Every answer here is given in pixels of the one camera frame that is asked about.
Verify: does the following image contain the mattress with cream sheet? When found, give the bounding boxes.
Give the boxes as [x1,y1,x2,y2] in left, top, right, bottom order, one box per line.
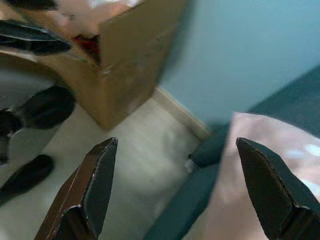
[203,111,320,240]

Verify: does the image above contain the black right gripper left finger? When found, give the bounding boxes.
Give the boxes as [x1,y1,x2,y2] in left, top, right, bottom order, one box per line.
[34,136,119,240]

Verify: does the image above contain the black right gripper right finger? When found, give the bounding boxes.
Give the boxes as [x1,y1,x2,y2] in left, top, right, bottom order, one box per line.
[236,137,320,240]

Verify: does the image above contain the brown cardboard box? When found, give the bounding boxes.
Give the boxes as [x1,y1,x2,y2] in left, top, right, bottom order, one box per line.
[0,0,190,131]

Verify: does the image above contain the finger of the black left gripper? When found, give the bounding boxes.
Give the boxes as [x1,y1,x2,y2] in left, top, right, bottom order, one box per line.
[0,34,73,56]
[0,19,55,38]

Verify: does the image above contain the blue upholstered bed headboard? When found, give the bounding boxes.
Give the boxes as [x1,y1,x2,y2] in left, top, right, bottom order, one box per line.
[246,65,320,141]

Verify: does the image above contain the dark blue bed base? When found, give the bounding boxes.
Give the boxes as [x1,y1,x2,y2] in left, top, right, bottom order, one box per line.
[143,124,231,240]

